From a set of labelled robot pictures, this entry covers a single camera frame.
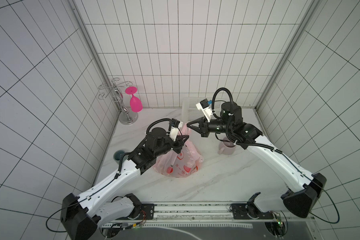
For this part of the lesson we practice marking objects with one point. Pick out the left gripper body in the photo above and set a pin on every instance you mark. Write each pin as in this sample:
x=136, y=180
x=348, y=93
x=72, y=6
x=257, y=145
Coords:
x=169, y=145

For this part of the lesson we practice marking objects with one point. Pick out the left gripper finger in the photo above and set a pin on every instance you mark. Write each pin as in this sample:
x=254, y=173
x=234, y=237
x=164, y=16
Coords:
x=178, y=146
x=181, y=139

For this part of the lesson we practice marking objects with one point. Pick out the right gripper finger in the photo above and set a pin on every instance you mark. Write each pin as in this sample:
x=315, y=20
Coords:
x=198, y=123
x=203, y=131

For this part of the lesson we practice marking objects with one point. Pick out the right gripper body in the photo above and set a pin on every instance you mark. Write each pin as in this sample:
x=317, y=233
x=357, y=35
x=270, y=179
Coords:
x=205, y=126

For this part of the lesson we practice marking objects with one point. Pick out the pink plastic bag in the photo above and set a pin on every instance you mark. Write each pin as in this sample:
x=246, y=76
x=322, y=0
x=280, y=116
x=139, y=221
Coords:
x=181, y=165

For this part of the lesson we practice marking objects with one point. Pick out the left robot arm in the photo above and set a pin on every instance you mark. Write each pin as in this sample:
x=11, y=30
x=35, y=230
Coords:
x=82, y=215

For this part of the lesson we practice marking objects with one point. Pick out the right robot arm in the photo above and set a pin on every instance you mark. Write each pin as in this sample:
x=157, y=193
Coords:
x=303, y=188

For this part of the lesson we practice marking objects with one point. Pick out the white plastic basket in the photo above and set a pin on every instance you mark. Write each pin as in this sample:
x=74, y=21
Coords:
x=190, y=111

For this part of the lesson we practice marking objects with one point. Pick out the lilac mug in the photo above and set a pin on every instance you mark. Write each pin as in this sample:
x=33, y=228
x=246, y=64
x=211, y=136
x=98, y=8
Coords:
x=226, y=147

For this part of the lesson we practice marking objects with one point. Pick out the silver glass rack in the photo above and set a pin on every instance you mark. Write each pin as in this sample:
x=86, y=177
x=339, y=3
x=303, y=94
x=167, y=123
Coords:
x=127, y=116

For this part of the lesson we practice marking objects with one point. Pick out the pink wine glass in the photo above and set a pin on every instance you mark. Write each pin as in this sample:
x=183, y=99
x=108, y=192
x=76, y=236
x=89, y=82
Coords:
x=135, y=103

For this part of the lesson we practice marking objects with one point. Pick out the teal cup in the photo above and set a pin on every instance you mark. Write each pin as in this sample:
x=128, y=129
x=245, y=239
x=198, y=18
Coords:
x=119, y=156

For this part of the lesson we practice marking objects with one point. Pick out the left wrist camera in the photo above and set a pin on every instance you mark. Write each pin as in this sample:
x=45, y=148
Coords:
x=175, y=126

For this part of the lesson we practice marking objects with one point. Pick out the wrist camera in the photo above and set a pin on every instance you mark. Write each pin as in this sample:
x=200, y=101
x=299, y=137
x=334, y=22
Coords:
x=205, y=107
x=175, y=126

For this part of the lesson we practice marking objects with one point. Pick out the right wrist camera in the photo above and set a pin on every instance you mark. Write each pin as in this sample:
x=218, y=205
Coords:
x=205, y=107

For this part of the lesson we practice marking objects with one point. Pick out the aluminium rail frame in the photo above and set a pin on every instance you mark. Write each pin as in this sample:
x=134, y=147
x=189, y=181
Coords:
x=174, y=216

